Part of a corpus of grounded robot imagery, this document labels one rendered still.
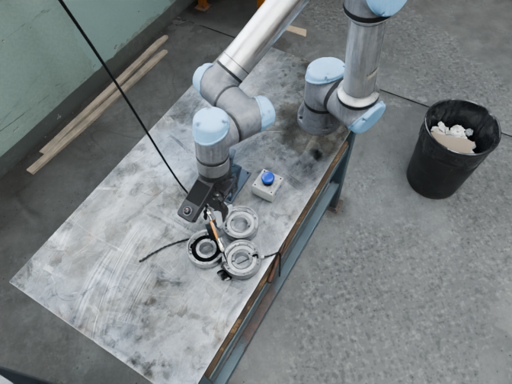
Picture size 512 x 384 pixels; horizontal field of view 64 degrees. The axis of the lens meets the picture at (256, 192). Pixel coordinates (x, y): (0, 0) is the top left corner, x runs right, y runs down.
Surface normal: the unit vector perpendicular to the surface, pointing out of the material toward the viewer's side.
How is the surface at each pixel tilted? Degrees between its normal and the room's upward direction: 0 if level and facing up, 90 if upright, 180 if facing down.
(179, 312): 0
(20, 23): 90
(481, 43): 0
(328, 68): 7
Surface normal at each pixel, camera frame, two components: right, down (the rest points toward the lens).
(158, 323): -0.04, -0.54
